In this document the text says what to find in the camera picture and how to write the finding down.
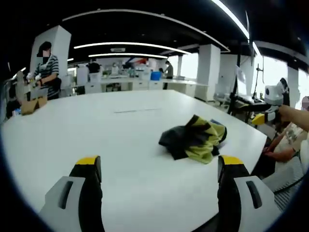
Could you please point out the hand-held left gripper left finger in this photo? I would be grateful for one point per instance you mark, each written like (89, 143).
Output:
(72, 205)

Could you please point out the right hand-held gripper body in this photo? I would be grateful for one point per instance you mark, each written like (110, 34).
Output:
(272, 94)

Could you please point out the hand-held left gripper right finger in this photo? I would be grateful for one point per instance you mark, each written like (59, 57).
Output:
(241, 205)

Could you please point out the yellow blue grey garment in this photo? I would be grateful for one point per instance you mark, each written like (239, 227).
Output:
(205, 149)

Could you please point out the black desk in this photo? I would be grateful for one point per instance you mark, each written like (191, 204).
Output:
(246, 99)

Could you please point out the black stand pole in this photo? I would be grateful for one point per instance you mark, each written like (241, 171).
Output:
(234, 91)

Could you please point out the white mesh office chair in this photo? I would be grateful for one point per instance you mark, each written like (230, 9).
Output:
(287, 178)

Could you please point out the brown cardboard box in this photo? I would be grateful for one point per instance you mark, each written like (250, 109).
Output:
(31, 106)

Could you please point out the blue plastic bin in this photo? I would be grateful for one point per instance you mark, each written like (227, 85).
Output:
(156, 76)

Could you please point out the white lab counter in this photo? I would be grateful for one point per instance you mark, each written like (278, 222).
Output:
(142, 84)

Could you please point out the long ceiling light strip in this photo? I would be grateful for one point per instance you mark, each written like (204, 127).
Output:
(130, 44)
(130, 54)

